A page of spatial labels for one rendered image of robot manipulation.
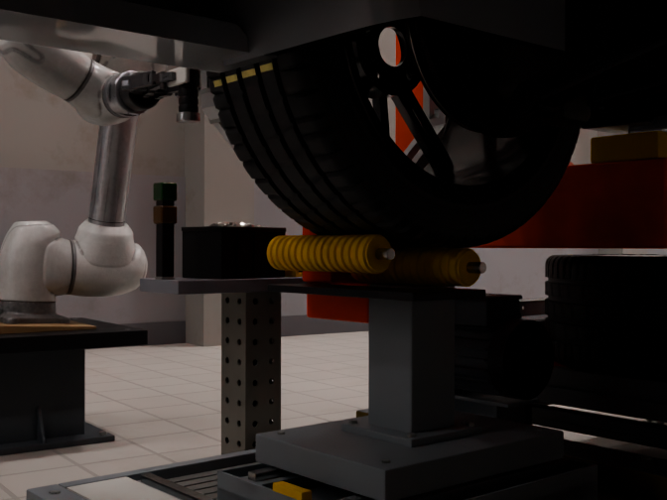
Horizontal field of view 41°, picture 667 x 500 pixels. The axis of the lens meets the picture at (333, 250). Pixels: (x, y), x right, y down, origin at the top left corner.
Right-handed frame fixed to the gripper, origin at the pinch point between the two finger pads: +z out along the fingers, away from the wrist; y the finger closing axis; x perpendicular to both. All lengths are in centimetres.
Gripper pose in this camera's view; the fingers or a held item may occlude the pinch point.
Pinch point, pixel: (189, 77)
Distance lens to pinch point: 166.3
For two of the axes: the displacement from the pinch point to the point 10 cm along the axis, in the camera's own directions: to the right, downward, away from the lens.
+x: 0.0, -10.0, 0.0
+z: 6.5, 0.0, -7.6
